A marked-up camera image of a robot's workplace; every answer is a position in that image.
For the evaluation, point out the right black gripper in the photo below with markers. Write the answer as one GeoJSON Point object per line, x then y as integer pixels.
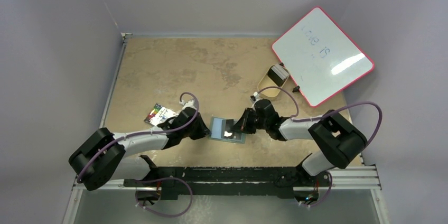
{"type": "Point", "coordinates": [246, 121]}

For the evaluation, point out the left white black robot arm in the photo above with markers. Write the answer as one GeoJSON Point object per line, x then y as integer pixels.
{"type": "Point", "coordinates": [98, 158]}

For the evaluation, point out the beige oval tray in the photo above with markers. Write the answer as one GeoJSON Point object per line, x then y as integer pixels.
{"type": "Point", "coordinates": [266, 87]}

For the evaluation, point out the green card holder wallet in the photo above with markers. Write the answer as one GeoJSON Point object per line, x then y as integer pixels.
{"type": "Point", "coordinates": [221, 130]}

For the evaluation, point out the colourful marker pack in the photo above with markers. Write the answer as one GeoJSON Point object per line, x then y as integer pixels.
{"type": "Point", "coordinates": [159, 114]}

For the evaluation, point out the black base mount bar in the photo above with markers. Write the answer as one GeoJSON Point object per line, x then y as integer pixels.
{"type": "Point", "coordinates": [283, 182]}

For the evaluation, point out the pink framed whiteboard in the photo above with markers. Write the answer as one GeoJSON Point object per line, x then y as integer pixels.
{"type": "Point", "coordinates": [321, 58]}

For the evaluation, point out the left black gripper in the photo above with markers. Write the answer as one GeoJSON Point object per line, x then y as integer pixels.
{"type": "Point", "coordinates": [203, 131]}

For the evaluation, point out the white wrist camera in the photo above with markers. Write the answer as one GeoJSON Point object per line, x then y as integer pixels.
{"type": "Point", "coordinates": [255, 97]}
{"type": "Point", "coordinates": [190, 103]}

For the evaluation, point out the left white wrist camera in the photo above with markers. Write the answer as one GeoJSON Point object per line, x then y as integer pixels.
{"type": "Point", "coordinates": [190, 103]}

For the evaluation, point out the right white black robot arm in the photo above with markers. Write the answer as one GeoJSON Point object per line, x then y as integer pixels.
{"type": "Point", "coordinates": [339, 142]}

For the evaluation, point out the dark card with chip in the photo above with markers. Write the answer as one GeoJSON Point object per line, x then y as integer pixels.
{"type": "Point", "coordinates": [227, 130]}

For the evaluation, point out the aluminium rail frame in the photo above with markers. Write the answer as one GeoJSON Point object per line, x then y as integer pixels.
{"type": "Point", "coordinates": [163, 99]}

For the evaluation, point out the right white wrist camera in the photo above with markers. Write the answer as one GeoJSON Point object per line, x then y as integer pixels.
{"type": "Point", "coordinates": [255, 97]}

